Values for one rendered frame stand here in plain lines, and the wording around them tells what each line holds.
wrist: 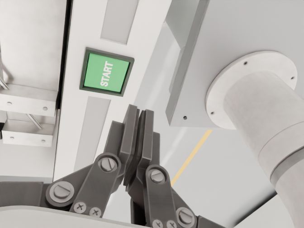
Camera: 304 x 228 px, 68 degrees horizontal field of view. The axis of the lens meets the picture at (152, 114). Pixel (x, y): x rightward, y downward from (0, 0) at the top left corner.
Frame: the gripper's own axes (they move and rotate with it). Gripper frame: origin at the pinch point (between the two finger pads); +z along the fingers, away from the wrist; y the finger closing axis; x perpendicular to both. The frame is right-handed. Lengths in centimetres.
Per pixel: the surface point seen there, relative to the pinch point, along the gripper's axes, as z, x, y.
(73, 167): 14.8, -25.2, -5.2
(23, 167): 26, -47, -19
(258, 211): 150, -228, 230
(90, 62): 14.3, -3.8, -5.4
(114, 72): 14.9, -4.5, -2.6
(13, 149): 26, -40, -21
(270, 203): 150, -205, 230
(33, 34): 21.0, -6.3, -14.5
